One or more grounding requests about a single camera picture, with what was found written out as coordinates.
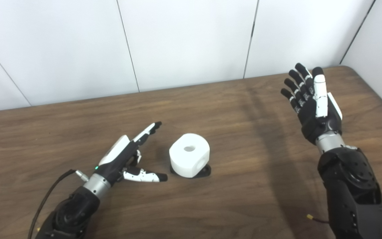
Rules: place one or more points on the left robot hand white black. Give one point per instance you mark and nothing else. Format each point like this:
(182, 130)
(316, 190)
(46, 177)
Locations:
(116, 162)

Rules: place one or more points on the black panel hinge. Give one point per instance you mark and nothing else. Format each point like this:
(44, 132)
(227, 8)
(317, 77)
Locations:
(252, 30)

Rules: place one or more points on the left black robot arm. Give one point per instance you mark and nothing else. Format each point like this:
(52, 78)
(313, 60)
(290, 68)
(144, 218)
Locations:
(71, 212)

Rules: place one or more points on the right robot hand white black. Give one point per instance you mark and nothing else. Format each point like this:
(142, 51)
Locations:
(310, 122)

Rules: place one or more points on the black plastic holder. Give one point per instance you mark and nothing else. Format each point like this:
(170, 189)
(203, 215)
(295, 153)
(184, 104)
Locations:
(205, 171)

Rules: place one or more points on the round white plastic piece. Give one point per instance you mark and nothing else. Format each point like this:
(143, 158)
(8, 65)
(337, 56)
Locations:
(187, 162)

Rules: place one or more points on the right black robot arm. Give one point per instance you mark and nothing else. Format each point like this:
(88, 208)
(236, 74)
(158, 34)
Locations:
(350, 186)

